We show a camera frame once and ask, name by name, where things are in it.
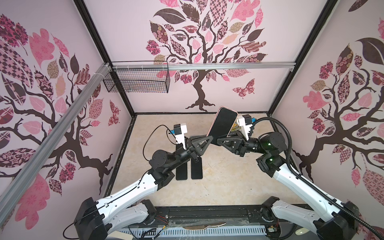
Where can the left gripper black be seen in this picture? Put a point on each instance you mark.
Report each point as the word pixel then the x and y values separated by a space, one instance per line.
pixel 194 148

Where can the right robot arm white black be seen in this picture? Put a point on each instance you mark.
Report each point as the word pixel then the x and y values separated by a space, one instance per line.
pixel 323 218

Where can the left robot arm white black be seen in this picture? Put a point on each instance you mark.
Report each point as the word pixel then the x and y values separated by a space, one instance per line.
pixel 96 219

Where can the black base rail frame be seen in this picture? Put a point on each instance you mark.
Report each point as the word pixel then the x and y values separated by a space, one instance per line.
pixel 248 215

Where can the green snack packet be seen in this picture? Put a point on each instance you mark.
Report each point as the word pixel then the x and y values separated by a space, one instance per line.
pixel 235 127

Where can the dark blue phone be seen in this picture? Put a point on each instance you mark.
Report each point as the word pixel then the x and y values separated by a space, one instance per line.
pixel 182 172

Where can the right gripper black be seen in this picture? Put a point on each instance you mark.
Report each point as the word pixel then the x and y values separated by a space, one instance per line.
pixel 240 147

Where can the white slotted cable duct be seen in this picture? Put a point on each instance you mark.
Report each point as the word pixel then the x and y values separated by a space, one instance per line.
pixel 224 231

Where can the aluminium rail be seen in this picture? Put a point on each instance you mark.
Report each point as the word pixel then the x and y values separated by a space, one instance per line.
pixel 222 66
pixel 23 180

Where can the wooden knife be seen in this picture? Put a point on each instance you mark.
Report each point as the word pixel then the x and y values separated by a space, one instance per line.
pixel 205 226

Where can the black phone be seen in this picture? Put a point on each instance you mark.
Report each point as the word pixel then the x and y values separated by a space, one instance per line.
pixel 197 169

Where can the aluminium rail back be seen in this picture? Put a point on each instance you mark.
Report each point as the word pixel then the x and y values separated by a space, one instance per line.
pixel 222 66

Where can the pink phone case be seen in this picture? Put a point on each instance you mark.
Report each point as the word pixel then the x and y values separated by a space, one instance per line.
pixel 222 124

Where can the aluminium rail left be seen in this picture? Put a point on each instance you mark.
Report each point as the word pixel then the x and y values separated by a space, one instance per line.
pixel 23 180

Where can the black wire basket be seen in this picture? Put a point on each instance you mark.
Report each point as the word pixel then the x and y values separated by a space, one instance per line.
pixel 138 77

